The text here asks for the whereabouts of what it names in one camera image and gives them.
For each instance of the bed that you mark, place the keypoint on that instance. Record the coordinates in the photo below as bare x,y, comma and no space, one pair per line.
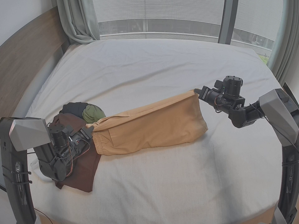
163,66

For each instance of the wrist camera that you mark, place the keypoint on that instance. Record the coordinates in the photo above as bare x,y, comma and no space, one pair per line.
219,85
68,131

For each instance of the green garment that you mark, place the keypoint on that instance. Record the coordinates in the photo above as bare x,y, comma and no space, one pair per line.
93,113

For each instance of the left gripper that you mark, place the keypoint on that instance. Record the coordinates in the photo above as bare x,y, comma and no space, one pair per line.
83,139

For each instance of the pale white garment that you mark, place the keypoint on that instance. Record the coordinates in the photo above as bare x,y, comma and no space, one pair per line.
35,166

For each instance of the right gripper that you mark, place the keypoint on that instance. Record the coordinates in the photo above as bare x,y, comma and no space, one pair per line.
211,96

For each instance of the black garment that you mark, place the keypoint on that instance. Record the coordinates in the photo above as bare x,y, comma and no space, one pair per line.
71,110

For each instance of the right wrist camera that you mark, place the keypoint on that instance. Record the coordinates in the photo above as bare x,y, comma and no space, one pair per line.
219,85

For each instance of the brown garment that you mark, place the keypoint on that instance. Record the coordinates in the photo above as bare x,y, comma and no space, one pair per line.
81,171

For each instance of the grey-green curtain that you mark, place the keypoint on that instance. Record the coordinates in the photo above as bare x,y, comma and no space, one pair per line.
77,13
287,43

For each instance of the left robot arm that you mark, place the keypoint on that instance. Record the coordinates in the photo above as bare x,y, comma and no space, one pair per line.
28,134

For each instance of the window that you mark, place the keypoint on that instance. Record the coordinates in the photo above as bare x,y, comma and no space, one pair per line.
163,8

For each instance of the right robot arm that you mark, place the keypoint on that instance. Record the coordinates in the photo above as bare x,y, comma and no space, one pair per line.
278,113

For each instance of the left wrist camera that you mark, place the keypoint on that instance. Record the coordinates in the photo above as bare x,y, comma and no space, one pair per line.
68,131

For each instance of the tan shorts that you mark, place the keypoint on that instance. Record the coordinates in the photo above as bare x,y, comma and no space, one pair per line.
158,127

